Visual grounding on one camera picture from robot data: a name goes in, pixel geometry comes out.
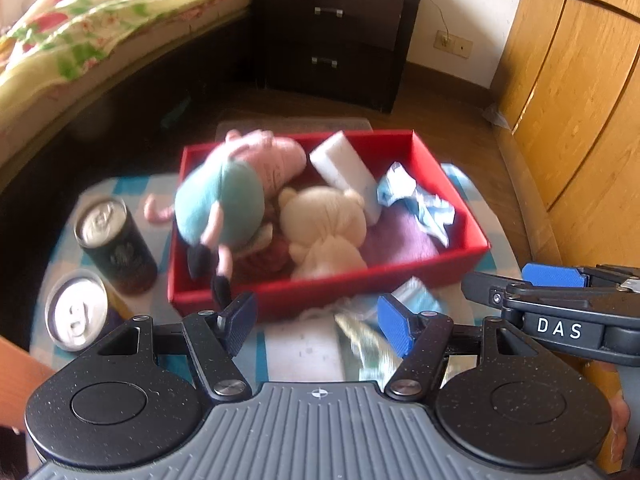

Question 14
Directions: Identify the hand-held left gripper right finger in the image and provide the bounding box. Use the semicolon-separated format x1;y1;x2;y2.
377;294;543;402

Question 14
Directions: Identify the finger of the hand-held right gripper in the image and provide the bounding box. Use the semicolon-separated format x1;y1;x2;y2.
460;271;527;318
521;262;640;292

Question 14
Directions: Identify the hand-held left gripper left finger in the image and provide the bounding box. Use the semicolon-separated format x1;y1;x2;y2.
95;292;258;403

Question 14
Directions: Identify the blue face mask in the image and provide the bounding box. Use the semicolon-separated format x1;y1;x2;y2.
390;276;443;321

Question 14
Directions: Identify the red cardboard box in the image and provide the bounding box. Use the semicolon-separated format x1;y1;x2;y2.
167;129;491;323

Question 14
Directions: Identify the purple cloth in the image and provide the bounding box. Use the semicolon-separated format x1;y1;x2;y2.
360;205;441;267

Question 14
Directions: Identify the pink pig plush toy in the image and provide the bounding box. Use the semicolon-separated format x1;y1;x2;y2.
145;130;308;307

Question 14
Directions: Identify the cream plush toy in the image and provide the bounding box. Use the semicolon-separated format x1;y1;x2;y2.
277;186;368;281

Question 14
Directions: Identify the blue white wrapper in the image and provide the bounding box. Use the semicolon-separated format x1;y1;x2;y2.
376;161;457;247

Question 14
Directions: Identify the white sponge block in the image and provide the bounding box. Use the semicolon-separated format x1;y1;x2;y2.
309;131;383;226

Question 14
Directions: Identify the person's right hand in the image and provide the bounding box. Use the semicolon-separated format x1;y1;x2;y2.
602;364;632;472

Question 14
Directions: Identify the clear plastic wrapper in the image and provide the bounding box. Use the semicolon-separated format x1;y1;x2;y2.
332;310;403;378

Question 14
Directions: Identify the black coffee can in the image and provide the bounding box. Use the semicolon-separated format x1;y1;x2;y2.
74;196;159;296

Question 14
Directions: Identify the purple drink can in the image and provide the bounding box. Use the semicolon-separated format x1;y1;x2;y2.
44;269;123;352

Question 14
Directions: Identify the white paper scrap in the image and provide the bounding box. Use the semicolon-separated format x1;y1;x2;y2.
482;106;512;130

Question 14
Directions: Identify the wooden wardrobe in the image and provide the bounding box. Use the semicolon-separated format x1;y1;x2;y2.
492;0;640;401

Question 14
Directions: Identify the dark wooden bed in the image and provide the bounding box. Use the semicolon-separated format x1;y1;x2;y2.
0;0;256;196

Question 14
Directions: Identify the dark wooden nightstand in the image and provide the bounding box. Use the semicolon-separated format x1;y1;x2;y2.
250;0;423;115

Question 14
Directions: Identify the floral quilt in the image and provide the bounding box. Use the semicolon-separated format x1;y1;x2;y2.
0;0;261;106

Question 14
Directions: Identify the wall socket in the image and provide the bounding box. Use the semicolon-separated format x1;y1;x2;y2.
434;30;473;58

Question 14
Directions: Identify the thin wall cable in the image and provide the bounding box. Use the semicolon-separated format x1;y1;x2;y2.
432;0;451;41

